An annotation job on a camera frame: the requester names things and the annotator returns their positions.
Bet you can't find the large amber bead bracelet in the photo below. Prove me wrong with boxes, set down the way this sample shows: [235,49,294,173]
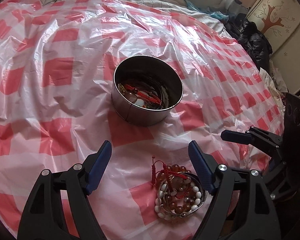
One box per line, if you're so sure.
[156,164,196,215]

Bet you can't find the silver wire bangle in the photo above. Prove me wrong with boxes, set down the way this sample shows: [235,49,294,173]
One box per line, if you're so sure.
[154,172,207,220]

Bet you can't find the white bead bracelet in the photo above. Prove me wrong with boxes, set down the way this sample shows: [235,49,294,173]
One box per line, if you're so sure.
[154,182,203,221]

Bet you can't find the white papers beside bed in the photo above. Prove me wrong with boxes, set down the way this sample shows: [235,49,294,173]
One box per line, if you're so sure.
[260,60,288,98]

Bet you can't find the black puffer jacket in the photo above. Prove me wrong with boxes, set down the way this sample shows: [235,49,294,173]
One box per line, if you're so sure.
[225,13,273,72]

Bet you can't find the round stainless steel tin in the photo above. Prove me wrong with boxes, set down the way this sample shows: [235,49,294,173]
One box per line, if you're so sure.
[111,55,184,127]

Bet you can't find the light blue plastic bag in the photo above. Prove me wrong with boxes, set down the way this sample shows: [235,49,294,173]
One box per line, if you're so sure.
[184,0,229,23]

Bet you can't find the wardrobe with tree decal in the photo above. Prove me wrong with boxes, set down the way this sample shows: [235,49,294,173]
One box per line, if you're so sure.
[248,0,300,93]

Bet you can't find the red white checkered plastic sheet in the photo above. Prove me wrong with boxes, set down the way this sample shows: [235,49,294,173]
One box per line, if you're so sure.
[0,0,283,239]

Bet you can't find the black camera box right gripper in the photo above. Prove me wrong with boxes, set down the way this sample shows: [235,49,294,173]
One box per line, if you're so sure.
[283,93,300,141]

